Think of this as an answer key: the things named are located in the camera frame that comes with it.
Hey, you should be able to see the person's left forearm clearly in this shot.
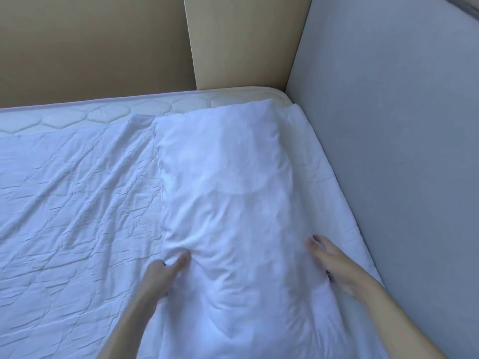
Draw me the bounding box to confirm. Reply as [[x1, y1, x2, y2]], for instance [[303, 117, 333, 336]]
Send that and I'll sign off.
[[98, 288, 161, 359]]

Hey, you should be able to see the person's right forearm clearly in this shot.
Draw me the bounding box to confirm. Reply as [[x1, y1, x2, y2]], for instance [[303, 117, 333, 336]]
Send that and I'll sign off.
[[356, 276, 447, 359]]

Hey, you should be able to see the white pillow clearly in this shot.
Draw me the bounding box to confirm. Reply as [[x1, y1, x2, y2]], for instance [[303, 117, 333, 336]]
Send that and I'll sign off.
[[151, 98, 390, 359]]

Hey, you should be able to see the person's right hand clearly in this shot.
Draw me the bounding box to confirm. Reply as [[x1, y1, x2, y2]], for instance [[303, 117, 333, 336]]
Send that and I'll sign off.
[[306, 235, 375, 299]]

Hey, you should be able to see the white quilted mattress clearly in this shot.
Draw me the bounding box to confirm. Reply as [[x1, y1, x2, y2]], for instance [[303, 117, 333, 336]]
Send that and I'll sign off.
[[0, 86, 297, 138]]

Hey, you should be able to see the white quilted bed sheet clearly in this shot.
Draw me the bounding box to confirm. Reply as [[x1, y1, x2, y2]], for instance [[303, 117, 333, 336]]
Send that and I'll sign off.
[[0, 102, 386, 359]]

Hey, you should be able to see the grey upholstered headboard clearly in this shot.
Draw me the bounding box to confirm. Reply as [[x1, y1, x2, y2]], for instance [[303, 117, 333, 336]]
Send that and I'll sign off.
[[285, 0, 479, 359]]

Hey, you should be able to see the person's left hand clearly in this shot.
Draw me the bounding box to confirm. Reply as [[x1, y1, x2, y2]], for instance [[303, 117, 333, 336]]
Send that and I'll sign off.
[[139, 252, 191, 304]]

